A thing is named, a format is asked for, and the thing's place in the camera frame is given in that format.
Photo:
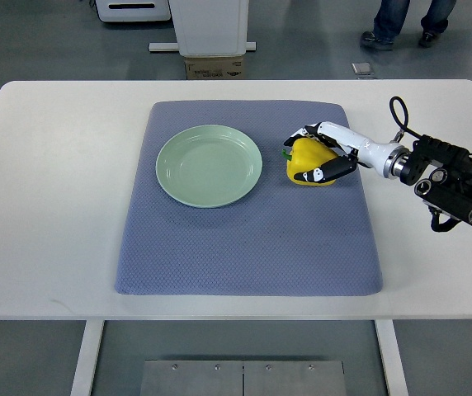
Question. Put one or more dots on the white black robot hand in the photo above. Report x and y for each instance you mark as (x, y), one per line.
(353, 149)

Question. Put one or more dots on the yellow bell pepper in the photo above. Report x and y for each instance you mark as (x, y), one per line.
(306, 155)

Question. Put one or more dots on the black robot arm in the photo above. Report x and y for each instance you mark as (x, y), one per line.
(441, 173)

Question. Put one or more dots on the small grey floor plate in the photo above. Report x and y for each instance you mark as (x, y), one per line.
(362, 69)

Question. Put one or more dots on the light green plate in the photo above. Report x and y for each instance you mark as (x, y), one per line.
(208, 166)

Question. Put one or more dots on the blue quilted mat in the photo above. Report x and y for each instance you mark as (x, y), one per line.
(281, 239)

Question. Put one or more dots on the person in light jeans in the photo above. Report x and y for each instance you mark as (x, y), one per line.
(390, 18)

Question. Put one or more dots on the cardboard box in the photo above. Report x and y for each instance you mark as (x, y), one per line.
(215, 68)

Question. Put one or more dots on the white table leg right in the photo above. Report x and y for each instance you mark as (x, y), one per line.
(390, 357)

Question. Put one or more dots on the white table leg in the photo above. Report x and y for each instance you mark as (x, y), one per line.
(390, 357)
(87, 358)

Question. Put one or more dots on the white appliance with slot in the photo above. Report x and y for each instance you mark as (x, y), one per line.
(133, 11)

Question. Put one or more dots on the white table leg left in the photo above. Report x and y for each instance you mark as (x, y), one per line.
(87, 358)

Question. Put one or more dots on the white pedestal column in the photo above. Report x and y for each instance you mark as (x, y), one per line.
(208, 28)

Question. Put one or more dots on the grey metal base plate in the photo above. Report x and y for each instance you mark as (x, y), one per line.
(243, 378)

